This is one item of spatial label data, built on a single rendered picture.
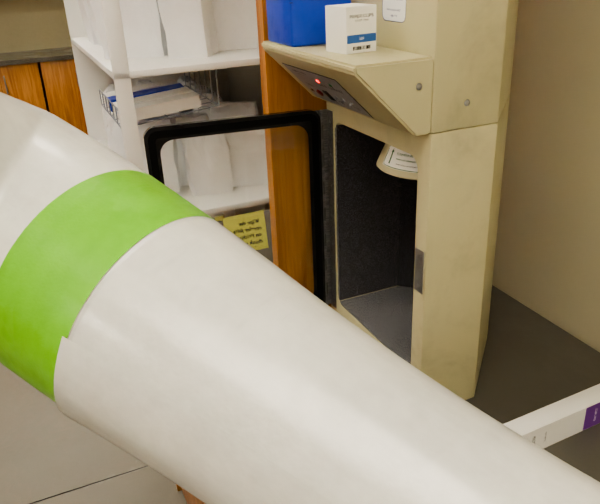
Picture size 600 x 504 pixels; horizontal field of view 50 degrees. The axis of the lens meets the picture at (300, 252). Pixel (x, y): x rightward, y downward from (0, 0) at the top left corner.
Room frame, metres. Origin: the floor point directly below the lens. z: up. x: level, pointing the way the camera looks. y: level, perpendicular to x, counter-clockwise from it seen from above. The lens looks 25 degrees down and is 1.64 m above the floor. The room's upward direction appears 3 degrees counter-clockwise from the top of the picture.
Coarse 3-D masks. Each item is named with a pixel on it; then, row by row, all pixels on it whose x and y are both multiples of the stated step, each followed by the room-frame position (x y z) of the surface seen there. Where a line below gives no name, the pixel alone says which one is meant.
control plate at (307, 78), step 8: (296, 72) 1.05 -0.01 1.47; (304, 72) 1.00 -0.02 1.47; (304, 80) 1.05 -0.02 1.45; (312, 80) 1.01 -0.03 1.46; (320, 80) 0.96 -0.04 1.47; (328, 80) 0.92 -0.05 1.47; (320, 88) 1.01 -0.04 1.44; (328, 88) 0.97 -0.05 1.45; (336, 88) 0.93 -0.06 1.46; (320, 96) 1.07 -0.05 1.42; (336, 96) 0.98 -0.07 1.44; (344, 96) 0.94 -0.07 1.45; (344, 104) 0.98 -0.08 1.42; (360, 112) 0.95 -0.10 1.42
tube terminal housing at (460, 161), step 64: (448, 0) 0.85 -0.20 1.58; (512, 0) 0.95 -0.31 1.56; (448, 64) 0.85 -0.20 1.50; (512, 64) 1.06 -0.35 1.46; (384, 128) 0.95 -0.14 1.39; (448, 128) 0.85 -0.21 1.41; (448, 192) 0.85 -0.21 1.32; (448, 256) 0.86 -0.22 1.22; (448, 320) 0.86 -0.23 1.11; (448, 384) 0.86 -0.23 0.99
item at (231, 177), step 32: (288, 128) 1.10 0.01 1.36; (192, 160) 1.06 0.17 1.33; (224, 160) 1.07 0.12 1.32; (256, 160) 1.09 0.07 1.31; (288, 160) 1.10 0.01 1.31; (192, 192) 1.05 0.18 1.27; (224, 192) 1.07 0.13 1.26; (256, 192) 1.09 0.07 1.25; (288, 192) 1.10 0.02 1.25; (224, 224) 1.07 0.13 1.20; (256, 224) 1.08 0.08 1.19; (288, 224) 1.10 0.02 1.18; (288, 256) 1.10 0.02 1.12
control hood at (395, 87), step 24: (264, 48) 1.08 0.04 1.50; (288, 48) 0.99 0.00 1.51; (312, 48) 0.97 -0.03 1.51; (384, 48) 0.94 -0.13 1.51; (288, 72) 1.10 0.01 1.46; (312, 72) 0.96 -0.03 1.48; (336, 72) 0.86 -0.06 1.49; (360, 72) 0.80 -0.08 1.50; (384, 72) 0.81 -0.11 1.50; (408, 72) 0.83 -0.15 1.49; (432, 72) 0.84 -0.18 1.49; (360, 96) 0.87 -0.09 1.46; (384, 96) 0.81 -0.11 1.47; (408, 96) 0.83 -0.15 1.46; (384, 120) 0.88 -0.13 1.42; (408, 120) 0.83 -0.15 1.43
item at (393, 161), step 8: (384, 152) 1.00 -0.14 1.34; (392, 152) 0.98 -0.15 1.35; (400, 152) 0.96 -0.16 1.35; (384, 160) 0.99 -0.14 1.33; (392, 160) 0.97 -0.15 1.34; (400, 160) 0.96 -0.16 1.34; (408, 160) 0.95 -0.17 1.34; (384, 168) 0.98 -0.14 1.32; (392, 168) 0.96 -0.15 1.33; (400, 168) 0.95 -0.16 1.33; (408, 168) 0.94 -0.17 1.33; (416, 168) 0.94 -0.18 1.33; (400, 176) 0.95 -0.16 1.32; (408, 176) 0.94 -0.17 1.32; (416, 176) 0.93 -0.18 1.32
